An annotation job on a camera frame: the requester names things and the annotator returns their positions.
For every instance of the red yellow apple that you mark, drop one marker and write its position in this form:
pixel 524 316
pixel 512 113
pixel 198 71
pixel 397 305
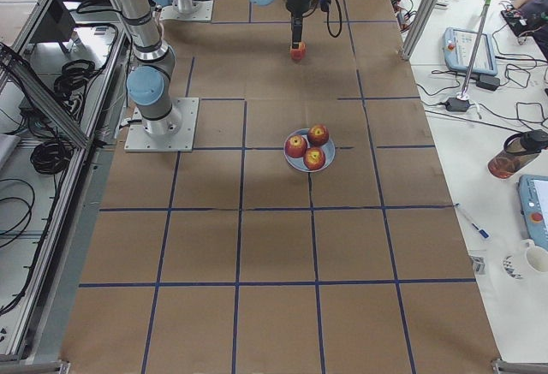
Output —
pixel 298 51

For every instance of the red apple on plate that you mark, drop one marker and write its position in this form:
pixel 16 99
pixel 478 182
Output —
pixel 314 158
pixel 295 146
pixel 318 135

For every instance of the light blue plate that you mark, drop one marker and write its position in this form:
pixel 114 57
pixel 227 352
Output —
pixel 297 163

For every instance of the blue teach pendant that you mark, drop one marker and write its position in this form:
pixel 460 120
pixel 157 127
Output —
pixel 532 192
pixel 458 48

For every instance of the black power adapter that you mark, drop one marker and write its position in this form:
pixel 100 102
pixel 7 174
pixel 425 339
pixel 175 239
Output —
pixel 454 104

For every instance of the green tipped metal rod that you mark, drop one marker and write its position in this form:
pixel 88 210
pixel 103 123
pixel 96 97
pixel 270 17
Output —
pixel 463 95

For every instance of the brown water bottle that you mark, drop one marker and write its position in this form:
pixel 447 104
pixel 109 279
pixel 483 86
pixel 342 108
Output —
pixel 518 151

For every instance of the white blue pen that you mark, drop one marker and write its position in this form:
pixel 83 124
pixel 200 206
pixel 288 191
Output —
pixel 478 228

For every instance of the white mug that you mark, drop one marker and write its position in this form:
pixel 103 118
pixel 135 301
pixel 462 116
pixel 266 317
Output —
pixel 534 257

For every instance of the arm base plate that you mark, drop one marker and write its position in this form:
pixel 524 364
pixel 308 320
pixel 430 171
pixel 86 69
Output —
pixel 175 132
pixel 187 10

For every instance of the aluminium frame post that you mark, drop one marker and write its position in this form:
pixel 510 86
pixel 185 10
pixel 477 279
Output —
pixel 421 18

